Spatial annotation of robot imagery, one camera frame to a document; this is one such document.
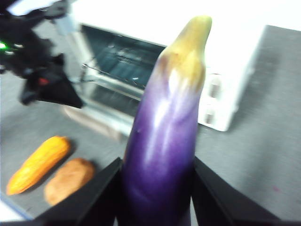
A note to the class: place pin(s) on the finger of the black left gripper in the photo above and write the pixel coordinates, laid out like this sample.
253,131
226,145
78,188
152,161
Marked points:
61,91

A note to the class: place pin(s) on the purple eggplant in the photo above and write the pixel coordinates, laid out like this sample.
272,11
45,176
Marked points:
162,141

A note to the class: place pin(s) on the cream toaster oven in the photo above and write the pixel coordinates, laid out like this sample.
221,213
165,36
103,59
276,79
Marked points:
235,70

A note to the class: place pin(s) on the cream oven knob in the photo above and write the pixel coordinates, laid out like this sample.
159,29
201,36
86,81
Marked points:
215,86
211,115

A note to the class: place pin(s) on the brown potato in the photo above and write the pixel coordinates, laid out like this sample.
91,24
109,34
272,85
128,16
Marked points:
70,181

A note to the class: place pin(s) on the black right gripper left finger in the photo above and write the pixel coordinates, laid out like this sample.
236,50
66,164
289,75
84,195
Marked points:
89,204

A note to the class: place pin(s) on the orange corn cob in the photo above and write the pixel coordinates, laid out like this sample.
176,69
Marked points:
40,164

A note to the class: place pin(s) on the oven door with glass window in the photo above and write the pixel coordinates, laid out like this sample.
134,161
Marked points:
105,110

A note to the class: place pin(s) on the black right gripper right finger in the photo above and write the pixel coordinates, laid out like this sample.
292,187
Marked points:
223,207

